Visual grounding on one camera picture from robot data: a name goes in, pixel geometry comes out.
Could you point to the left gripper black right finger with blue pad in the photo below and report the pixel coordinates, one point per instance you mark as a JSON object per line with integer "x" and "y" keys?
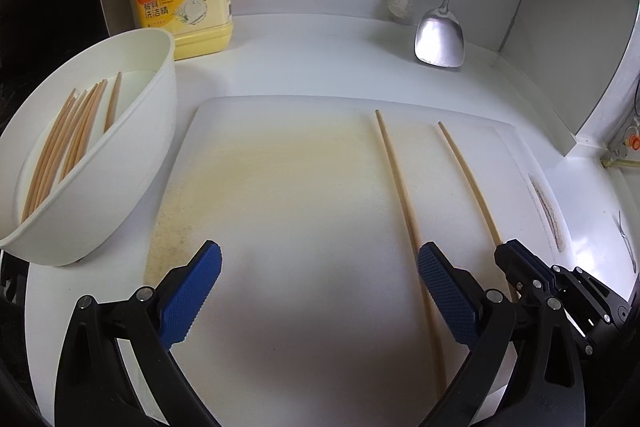
{"x": 546, "y": 386}

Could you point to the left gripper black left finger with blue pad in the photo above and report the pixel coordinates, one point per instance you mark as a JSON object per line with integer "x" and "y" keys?
{"x": 93, "y": 386}

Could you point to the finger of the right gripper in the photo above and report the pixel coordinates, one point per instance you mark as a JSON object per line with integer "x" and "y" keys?
{"x": 521, "y": 289}
{"x": 524, "y": 262}

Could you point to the wooden chopstick seven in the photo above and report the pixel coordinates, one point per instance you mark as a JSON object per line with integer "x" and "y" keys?
{"x": 488, "y": 237}

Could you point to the wooden chopstick six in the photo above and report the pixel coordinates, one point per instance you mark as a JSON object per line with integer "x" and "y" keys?
{"x": 415, "y": 239}

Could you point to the wooden chopstick one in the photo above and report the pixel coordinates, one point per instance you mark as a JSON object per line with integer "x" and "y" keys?
{"x": 44, "y": 156}

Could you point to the wooden chopstick three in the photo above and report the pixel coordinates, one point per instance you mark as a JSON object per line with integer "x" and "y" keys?
{"x": 70, "y": 131}

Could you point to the wooden chopstick five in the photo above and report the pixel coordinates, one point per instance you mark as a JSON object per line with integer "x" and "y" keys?
{"x": 112, "y": 104}

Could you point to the wooden chopstick four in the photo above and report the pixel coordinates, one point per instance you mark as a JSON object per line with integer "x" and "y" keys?
{"x": 73, "y": 153}

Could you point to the wooden chopstick nine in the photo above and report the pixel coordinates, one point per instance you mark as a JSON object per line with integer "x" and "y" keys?
{"x": 44, "y": 188}

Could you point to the wooden chopstick eight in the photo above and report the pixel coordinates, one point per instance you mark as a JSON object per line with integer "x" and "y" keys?
{"x": 90, "y": 116}

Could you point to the white cutting board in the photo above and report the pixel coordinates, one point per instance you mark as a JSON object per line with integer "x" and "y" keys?
{"x": 317, "y": 316}

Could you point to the white round plastic basin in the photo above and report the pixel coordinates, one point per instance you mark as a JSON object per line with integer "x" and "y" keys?
{"x": 99, "y": 193}

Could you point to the steel spatula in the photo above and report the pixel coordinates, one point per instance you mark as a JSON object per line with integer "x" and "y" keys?
{"x": 439, "y": 40}

